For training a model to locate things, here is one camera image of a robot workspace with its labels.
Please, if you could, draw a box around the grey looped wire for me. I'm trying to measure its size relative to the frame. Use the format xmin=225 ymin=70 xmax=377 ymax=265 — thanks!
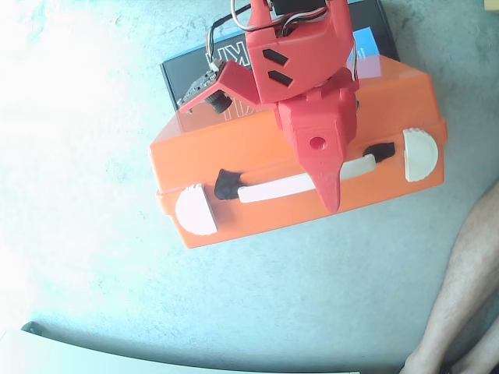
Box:
xmin=229 ymin=0 xmax=253 ymax=34

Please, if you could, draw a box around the multicoloured servo wire bundle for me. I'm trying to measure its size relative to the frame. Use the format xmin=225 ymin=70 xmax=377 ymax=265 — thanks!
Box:
xmin=282 ymin=5 xmax=327 ymax=38

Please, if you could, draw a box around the black blue frame kit box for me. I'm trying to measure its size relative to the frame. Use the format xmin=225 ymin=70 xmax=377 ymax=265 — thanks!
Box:
xmin=160 ymin=0 xmax=401 ymax=113

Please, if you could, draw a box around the white furniture panel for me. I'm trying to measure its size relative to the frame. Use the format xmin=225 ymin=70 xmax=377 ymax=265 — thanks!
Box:
xmin=0 ymin=321 xmax=362 ymax=374

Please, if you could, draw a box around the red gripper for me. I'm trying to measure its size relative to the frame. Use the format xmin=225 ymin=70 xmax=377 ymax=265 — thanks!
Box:
xmin=277 ymin=69 xmax=359 ymax=214

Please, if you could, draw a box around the bare human leg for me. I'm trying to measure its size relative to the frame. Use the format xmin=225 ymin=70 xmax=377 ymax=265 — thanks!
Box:
xmin=399 ymin=189 xmax=499 ymax=374
xmin=444 ymin=299 xmax=499 ymax=374

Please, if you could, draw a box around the pink translucent sticker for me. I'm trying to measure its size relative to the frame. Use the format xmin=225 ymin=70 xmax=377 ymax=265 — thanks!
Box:
xmin=356 ymin=54 xmax=384 ymax=82

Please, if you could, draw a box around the white half-round case latch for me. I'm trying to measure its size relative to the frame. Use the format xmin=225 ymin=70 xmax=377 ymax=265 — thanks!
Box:
xmin=175 ymin=182 xmax=218 ymax=236
xmin=403 ymin=127 xmax=440 ymax=183

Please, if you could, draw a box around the black handle hinge wrap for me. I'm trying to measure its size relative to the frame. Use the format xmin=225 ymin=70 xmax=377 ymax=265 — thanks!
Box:
xmin=364 ymin=142 xmax=397 ymax=162
xmin=214 ymin=168 xmax=245 ymax=201

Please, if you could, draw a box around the red camera mount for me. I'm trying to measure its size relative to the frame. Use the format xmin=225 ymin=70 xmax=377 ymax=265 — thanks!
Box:
xmin=181 ymin=62 xmax=259 ymax=114

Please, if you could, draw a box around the orange plastic case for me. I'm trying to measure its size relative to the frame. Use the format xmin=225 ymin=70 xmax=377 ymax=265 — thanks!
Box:
xmin=149 ymin=54 xmax=448 ymax=249

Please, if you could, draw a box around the white case handle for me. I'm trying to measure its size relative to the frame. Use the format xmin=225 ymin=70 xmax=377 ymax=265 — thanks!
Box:
xmin=236 ymin=153 xmax=378 ymax=204

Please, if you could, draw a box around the small camera board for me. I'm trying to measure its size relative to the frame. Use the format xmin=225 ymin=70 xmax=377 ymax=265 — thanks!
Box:
xmin=177 ymin=64 xmax=235 ymax=116

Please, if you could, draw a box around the thin white servo wire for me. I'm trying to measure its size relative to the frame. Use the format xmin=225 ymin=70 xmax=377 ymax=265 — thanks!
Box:
xmin=350 ymin=37 xmax=362 ymax=85

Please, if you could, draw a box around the black camera cable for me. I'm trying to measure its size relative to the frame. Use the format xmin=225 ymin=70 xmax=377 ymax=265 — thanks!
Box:
xmin=205 ymin=3 xmax=253 ymax=72

